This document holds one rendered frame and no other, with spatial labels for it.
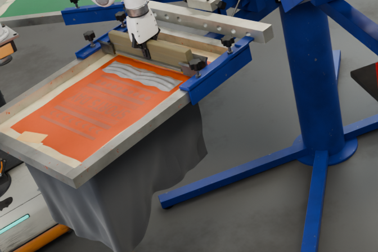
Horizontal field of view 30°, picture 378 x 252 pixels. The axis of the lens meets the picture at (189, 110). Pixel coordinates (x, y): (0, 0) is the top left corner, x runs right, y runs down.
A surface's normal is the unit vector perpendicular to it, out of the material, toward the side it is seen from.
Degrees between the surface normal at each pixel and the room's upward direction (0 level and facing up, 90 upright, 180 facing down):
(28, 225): 90
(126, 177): 93
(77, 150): 0
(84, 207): 97
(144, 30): 92
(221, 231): 0
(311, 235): 0
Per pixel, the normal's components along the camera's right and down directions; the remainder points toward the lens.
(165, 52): -0.67, 0.53
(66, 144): -0.22, -0.82
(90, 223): -0.29, 0.67
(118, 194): 0.69, 0.28
